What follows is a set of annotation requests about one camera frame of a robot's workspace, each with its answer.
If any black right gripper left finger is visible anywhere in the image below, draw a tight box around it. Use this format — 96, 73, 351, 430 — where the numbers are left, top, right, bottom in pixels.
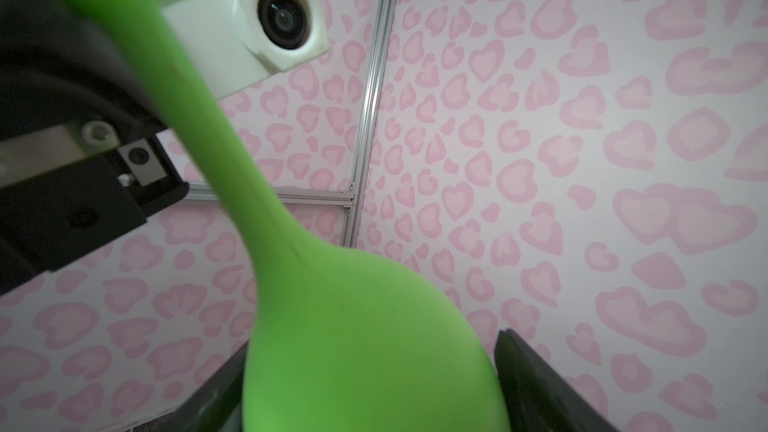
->
158, 344, 248, 432

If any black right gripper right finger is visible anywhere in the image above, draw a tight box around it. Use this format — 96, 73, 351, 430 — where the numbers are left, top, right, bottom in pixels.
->
494, 329, 616, 432

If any aluminium frame left post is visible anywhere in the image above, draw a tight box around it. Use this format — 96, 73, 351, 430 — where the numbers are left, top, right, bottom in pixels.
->
341, 0, 396, 248

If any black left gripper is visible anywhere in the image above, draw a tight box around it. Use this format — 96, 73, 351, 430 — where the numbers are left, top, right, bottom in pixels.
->
1, 0, 189, 293

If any aluminium frame left diagonal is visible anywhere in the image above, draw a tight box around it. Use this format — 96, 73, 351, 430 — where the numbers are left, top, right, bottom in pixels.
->
182, 182, 355, 208

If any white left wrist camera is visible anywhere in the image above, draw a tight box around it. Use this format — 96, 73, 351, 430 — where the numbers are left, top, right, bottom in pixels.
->
163, 0, 330, 99

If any green wine glass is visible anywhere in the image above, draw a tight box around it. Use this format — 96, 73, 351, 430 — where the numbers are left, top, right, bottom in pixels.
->
63, 0, 510, 431

